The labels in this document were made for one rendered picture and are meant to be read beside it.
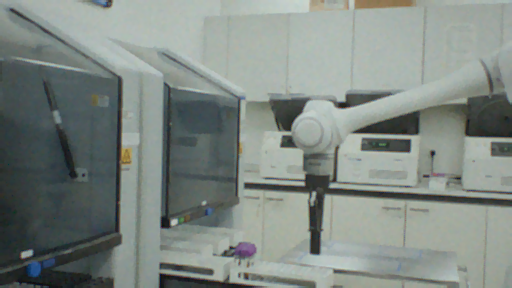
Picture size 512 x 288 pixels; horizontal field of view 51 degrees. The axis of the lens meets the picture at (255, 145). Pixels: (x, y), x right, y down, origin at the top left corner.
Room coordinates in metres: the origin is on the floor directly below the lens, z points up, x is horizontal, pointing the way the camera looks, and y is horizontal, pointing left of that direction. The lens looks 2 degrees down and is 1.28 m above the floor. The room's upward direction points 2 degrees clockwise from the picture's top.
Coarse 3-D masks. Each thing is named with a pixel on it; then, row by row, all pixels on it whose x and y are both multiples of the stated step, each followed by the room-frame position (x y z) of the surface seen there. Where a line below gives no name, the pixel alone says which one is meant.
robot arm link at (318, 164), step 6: (306, 156) 1.54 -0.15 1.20; (312, 156) 1.53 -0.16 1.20; (318, 156) 1.53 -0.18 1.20; (324, 156) 1.53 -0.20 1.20; (330, 156) 1.54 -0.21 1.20; (306, 162) 1.55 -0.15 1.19; (312, 162) 1.53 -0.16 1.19; (318, 162) 1.53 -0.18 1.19; (324, 162) 1.53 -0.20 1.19; (330, 162) 1.54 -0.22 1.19; (306, 168) 1.54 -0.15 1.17; (312, 168) 1.53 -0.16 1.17; (318, 168) 1.53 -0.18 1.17; (324, 168) 1.53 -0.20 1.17; (330, 168) 1.54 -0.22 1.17; (318, 174) 1.54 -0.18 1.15; (324, 174) 1.54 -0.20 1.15
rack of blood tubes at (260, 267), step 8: (232, 264) 1.62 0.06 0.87; (256, 264) 1.63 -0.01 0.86; (264, 264) 1.65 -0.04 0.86; (272, 264) 1.64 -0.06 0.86; (280, 264) 1.65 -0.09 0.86; (288, 264) 1.64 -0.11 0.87; (232, 272) 1.60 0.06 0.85; (248, 272) 1.58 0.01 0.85; (256, 272) 1.58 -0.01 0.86; (264, 272) 1.57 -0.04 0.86; (272, 272) 1.56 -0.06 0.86; (280, 272) 1.55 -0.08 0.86; (288, 272) 1.56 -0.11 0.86; (296, 272) 1.56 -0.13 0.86; (304, 272) 1.57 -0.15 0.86; (312, 272) 1.56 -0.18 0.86; (320, 272) 1.56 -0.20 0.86; (328, 272) 1.56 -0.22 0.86; (232, 280) 1.60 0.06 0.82; (240, 280) 1.59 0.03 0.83; (248, 280) 1.59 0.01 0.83; (256, 280) 1.59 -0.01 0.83; (264, 280) 1.59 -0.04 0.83; (272, 280) 1.66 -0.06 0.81; (280, 280) 1.65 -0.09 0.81; (288, 280) 1.64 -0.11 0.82; (296, 280) 1.64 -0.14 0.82; (304, 280) 1.63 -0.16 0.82; (312, 280) 1.62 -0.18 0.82; (320, 280) 1.51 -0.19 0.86; (328, 280) 1.53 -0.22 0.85
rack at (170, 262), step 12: (168, 252) 1.76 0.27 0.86; (180, 252) 1.76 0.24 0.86; (168, 264) 1.76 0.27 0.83; (180, 264) 1.76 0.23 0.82; (192, 264) 1.65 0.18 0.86; (204, 264) 1.63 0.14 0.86; (216, 264) 1.62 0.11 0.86; (228, 264) 1.65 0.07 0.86; (192, 276) 1.65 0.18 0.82; (204, 276) 1.63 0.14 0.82; (216, 276) 1.62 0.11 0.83
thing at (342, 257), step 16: (304, 240) 2.23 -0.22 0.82; (288, 256) 1.94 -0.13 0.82; (304, 256) 1.95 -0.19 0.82; (320, 256) 1.95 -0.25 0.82; (336, 256) 1.96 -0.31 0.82; (352, 256) 1.97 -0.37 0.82; (368, 256) 1.98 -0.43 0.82; (384, 256) 1.98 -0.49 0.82; (400, 256) 1.99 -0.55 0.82; (416, 256) 2.00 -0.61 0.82; (432, 256) 2.01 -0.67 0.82; (448, 256) 2.01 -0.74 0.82; (336, 272) 1.80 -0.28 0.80; (352, 272) 1.78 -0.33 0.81; (368, 272) 1.76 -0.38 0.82; (384, 272) 1.76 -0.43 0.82; (400, 272) 1.76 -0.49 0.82; (416, 272) 1.77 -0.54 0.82; (432, 272) 1.77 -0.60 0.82; (448, 272) 1.78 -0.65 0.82; (464, 272) 1.95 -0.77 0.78
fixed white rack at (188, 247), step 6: (162, 240) 1.94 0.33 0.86; (168, 240) 1.94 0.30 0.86; (174, 240) 1.95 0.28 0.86; (162, 246) 1.85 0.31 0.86; (168, 246) 1.85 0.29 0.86; (174, 246) 1.85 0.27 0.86; (180, 246) 1.86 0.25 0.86; (186, 246) 1.85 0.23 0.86; (192, 246) 1.86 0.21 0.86; (198, 246) 1.86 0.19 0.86; (204, 246) 1.87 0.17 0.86; (210, 246) 1.87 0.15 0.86; (186, 252) 1.93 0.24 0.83; (192, 252) 1.81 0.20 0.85; (198, 252) 1.81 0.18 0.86; (204, 252) 1.82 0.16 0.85; (210, 252) 1.87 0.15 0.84
